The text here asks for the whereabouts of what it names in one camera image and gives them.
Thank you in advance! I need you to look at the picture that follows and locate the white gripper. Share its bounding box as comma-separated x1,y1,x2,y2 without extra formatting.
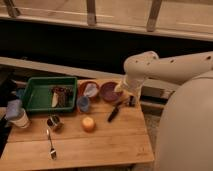
114,77,143,100

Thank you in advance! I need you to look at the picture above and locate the small metal cup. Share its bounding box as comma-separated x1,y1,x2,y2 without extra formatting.
47,115,63,131

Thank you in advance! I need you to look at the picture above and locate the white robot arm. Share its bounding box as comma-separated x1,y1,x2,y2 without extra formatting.
115,51,213,171

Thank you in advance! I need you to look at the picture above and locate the dark brush in tray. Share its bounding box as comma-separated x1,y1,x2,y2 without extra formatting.
51,86,73,108

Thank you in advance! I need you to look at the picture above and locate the white spatula in tray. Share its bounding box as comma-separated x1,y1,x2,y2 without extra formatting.
51,92,58,107

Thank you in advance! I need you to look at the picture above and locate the green plastic tray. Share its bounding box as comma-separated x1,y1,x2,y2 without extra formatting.
22,76,77,114

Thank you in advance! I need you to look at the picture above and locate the small black object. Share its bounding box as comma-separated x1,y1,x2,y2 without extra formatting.
128,96,136,107

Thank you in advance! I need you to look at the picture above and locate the purple bowl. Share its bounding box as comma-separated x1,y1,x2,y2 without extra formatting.
99,82,122,102

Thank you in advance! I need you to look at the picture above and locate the red bowl with cloth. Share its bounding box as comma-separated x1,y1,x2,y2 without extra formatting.
78,81,99,99

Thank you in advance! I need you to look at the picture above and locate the blue plastic cup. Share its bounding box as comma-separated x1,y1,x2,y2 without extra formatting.
77,96,90,112

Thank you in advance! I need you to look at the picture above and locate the orange apple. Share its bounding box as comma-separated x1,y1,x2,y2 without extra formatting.
82,117,96,132

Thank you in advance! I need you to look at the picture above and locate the metal fork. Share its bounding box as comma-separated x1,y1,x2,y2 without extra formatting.
46,129,57,160

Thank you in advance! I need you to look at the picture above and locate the black handled knife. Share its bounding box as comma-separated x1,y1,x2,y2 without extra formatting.
107,102,122,122

